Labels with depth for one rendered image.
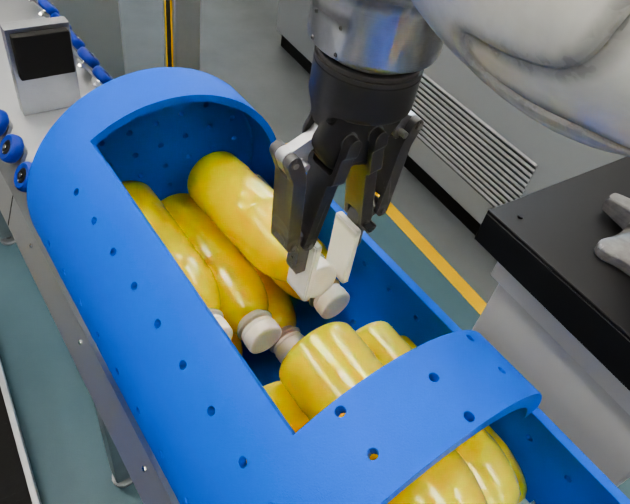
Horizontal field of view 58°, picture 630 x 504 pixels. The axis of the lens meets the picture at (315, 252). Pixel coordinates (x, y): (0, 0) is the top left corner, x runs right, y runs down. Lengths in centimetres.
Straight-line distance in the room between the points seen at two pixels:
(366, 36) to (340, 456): 25
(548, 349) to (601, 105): 72
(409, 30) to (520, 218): 52
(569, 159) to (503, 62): 187
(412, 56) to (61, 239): 37
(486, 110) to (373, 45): 191
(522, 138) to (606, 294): 142
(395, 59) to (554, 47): 20
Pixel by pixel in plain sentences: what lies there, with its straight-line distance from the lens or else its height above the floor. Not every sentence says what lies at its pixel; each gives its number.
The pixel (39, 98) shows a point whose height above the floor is 96.
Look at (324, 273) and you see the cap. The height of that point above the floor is 115.
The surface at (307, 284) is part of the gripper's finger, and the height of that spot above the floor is 116.
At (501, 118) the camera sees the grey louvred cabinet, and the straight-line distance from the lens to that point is 221.
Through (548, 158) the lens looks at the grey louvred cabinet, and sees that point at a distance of 211.
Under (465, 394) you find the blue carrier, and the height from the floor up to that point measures 123.
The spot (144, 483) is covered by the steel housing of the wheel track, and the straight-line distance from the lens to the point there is 74.
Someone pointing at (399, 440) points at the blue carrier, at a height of 123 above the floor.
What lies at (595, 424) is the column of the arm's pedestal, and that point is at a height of 89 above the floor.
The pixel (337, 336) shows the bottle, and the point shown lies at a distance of 44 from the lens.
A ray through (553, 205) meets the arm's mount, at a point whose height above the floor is 106.
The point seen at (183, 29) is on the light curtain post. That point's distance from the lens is 133.
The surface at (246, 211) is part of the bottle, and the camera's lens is 58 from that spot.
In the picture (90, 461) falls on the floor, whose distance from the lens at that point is 172.
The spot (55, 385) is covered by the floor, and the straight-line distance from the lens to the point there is 185.
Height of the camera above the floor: 155
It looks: 45 degrees down
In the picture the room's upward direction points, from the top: 12 degrees clockwise
